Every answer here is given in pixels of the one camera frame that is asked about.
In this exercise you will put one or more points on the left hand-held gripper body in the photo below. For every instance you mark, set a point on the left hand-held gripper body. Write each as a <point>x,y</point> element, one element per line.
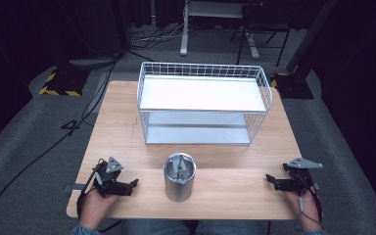
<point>109,174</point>

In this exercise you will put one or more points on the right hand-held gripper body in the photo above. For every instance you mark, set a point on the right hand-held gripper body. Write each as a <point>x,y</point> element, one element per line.
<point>302,176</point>

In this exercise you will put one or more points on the silver metal cup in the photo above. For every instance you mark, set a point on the silver metal cup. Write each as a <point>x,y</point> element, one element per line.
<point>179,182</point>

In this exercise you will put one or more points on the person's right hand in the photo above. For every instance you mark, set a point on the person's right hand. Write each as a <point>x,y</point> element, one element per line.
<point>298,205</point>

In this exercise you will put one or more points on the person's left hand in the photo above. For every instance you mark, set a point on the person's left hand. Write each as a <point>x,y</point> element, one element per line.
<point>94,205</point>

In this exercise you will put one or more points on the grey tape strip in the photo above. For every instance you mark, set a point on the grey tape strip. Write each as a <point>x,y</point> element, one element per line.
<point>76,187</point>

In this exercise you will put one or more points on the person's left jeans leg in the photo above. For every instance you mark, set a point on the person's left jeans leg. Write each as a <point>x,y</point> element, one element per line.
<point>156,228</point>

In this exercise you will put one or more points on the person's jeans leg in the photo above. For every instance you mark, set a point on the person's jeans leg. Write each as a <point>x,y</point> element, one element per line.
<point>231,228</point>
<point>156,228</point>

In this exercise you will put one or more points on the person's right jeans leg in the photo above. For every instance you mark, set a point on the person's right jeans leg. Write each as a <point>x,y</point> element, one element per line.
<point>231,228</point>

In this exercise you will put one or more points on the dark slanted pole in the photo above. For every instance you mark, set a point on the dark slanted pole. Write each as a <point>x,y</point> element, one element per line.
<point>310,36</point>

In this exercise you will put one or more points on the white metal stand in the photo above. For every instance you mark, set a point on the white metal stand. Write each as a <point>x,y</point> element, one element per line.
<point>184,36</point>

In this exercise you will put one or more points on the black chair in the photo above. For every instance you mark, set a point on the black chair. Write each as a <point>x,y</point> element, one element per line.
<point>264,23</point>

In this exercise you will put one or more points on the yellow black striped base plate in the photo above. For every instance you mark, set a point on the yellow black striped base plate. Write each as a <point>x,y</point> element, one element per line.
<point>62,84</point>
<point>292,86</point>

